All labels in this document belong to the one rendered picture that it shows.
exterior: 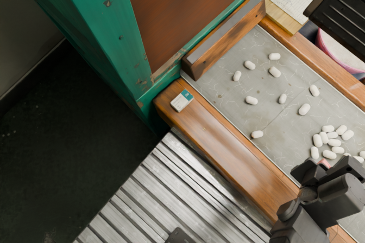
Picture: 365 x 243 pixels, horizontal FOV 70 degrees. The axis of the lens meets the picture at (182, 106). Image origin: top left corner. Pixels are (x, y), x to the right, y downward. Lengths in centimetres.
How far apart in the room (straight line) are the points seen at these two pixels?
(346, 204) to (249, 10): 52
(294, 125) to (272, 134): 7
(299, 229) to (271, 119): 37
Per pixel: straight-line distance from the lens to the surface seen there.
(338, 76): 89
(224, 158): 72
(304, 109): 82
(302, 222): 52
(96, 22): 37
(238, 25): 75
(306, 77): 88
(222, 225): 83
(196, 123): 73
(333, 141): 83
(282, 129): 80
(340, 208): 54
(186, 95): 72
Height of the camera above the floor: 148
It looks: 75 degrees down
